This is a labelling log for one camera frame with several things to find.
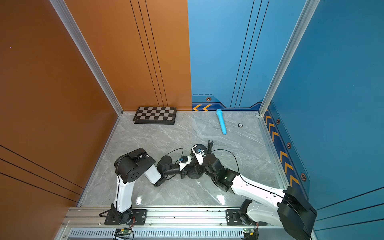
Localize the black round stand base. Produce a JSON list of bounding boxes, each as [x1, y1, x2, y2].
[[187, 166, 205, 180]]

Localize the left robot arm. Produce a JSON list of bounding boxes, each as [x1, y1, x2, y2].
[[111, 148, 192, 225]]

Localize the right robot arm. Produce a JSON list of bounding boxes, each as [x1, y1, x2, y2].
[[193, 152, 317, 240]]

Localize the light blue toy microphone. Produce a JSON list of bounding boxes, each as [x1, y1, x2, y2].
[[216, 109, 227, 135]]

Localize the black white checkerboard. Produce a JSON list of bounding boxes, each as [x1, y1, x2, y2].
[[133, 107, 177, 125]]

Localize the right green circuit board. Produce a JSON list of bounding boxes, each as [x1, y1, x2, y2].
[[242, 227, 259, 240]]

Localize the green circuit board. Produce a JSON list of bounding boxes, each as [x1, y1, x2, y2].
[[242, 227, 259, 240], [114, 228, 133, 239]]

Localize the left green circuit board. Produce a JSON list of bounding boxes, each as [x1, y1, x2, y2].
[[114, 228, 133, 239]]

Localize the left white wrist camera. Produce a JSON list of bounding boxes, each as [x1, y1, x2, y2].
[[178, 156, 192, 171]]

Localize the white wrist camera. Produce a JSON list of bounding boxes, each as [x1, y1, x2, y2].
[[178, 156, 192, 171], [191, 145, 206, 161]]

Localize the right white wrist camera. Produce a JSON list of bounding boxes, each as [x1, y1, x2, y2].
[[191, 145, 206, 161]]

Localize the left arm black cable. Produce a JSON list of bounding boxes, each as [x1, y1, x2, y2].
[[163, 147, 184, 163]]

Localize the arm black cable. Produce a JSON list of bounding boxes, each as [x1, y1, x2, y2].
[[211, 148, 286, 200], [163, 147, 184, 163]]

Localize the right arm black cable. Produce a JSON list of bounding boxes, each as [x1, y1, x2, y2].
[[211, 148, 286, 200]]

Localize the aluminium rail frame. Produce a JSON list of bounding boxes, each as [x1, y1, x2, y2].
[[55, 206, 292, 240]]

